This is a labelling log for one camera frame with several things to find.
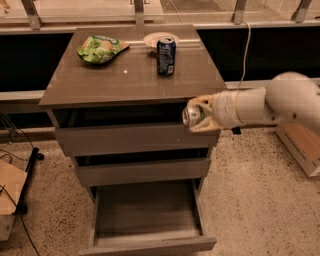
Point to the green silver 7up can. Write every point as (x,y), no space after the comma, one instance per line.
(192,115)

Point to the blue soda can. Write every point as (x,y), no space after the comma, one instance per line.
(166,50)

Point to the grey drawer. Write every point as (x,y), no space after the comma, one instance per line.
(148,219)
(100,140)
(142,172)

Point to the grey middle drawer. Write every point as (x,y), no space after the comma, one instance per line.
(142,172)

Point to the grey drawer cabinet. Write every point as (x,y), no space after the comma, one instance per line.
(128,90)

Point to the grey bottom drawer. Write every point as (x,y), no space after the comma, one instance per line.
(148,219)

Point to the brown cardboard box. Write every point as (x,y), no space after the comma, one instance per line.
(303,144)

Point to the green chip bag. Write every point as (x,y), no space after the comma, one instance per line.
(98,49)

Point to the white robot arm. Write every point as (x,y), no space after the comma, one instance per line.
(289,98)

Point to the white round plate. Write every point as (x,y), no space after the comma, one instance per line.
(151,39)

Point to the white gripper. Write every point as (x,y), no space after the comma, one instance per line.
(224,109)

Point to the grey top drawer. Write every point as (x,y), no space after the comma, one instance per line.
(100,140)

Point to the black stand with cables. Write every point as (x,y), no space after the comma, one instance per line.
(21,208)

